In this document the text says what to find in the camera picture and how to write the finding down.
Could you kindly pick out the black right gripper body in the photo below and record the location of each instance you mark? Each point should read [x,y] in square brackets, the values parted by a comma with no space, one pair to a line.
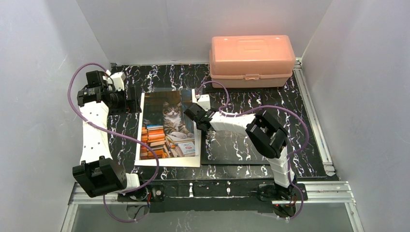
[193,114]

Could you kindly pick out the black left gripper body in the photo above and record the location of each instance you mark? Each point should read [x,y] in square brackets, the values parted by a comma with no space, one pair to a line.
[132,100]

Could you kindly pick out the black picture frame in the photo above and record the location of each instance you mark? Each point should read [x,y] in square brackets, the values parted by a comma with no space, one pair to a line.
[230,147]

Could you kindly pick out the cat photo print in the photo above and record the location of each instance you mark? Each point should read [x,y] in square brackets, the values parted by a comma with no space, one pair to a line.
[164,126]

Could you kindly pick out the white mat board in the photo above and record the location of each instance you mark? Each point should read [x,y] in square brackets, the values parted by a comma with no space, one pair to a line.
[144,157]

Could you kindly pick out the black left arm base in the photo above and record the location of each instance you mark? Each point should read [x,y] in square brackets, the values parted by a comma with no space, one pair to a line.
[151,193]

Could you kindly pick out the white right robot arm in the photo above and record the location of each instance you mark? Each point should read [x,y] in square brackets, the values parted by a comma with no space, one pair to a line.
[264,131]

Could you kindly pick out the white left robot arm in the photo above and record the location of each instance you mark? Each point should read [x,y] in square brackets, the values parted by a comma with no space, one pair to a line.
[102,96]

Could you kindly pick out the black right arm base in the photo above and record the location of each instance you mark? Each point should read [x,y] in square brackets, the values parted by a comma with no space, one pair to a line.
[287,198]

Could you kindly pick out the pink plastic storage box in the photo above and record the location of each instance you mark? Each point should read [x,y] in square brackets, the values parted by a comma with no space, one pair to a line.
[251,61]

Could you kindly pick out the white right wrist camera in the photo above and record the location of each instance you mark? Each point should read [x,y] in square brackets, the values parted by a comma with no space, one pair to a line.
[203,100]

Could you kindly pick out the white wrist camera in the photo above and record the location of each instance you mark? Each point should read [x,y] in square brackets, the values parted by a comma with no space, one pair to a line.
[203,100]
[117,81]

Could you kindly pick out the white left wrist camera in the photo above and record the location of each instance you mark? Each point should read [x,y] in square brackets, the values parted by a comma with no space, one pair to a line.
[117,81]

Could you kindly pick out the aluminium right rail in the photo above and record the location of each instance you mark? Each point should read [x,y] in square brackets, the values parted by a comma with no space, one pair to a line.
[313,119]

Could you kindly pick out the aluminium rail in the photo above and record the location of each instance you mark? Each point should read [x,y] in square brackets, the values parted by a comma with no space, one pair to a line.
[313,119]
[317,192]

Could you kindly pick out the aluminium front rail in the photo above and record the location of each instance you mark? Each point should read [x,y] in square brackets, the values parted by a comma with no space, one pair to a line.
[317,192]

